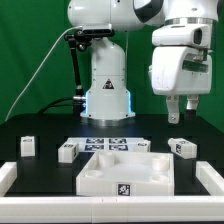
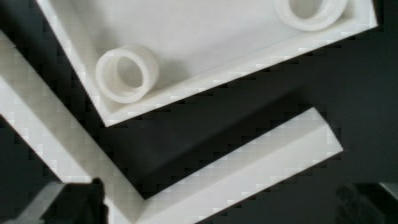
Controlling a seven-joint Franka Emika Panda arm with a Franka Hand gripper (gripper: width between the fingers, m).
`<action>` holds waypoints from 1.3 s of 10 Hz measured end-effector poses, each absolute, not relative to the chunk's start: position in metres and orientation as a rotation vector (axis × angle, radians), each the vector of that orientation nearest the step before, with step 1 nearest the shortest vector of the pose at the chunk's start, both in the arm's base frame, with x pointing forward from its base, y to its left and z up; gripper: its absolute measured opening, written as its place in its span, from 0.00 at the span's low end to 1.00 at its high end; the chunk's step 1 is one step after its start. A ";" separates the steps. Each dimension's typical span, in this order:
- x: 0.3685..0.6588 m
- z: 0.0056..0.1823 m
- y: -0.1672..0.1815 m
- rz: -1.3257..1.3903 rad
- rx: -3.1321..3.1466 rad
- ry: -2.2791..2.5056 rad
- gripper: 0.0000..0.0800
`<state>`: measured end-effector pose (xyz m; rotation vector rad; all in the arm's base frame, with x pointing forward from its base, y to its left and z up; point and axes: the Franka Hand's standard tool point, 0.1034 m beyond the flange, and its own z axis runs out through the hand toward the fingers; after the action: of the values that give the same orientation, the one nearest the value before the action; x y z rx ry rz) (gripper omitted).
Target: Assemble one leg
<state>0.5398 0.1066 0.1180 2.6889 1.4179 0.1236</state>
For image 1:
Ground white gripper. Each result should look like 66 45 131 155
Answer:
149 24 212 124

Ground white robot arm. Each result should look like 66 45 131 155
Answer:
68 0 224 126

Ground white U-shaped fence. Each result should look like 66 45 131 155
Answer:
0 162 224 223

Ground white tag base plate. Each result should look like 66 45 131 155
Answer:
67 137 146 152

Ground grey camera on stand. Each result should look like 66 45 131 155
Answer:
82 24 112 36

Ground black camera stand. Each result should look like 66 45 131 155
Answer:
64 33 85 116

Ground white camera cable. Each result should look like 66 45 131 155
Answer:
4 25 84 122

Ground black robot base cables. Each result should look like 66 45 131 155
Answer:
38 97 83 116

